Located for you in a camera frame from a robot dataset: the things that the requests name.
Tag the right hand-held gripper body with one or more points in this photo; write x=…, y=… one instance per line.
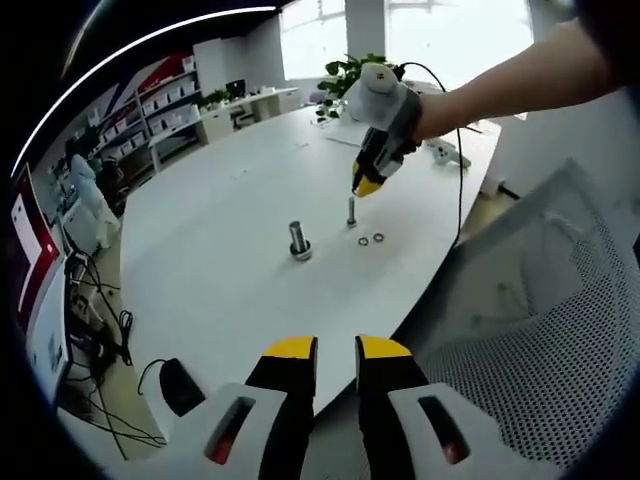
x=382, y=100

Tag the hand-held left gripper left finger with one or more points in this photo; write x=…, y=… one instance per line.
x=270, y=395

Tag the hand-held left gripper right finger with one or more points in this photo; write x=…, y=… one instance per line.
x=390, y=370

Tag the thin metal threaded stud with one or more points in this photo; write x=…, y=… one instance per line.
x=351, y=210

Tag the thick metal threaded stud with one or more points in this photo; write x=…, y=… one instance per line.
x=298, y=235

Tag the green potted plant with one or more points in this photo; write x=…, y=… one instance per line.
x=345, y=77

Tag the black computer mouse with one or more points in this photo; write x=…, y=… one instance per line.
x=181, y=390

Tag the white office desk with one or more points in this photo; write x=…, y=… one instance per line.
x=250, y=107

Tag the grey mesh office chair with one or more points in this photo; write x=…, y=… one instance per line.
x=530, y=325

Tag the storage shelf with white boxes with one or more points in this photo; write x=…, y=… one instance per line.
x=150, y=110

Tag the computer monitor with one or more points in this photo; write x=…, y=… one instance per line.
x=37, y=250

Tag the small white metal bracket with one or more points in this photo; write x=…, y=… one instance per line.
x=445, y=152

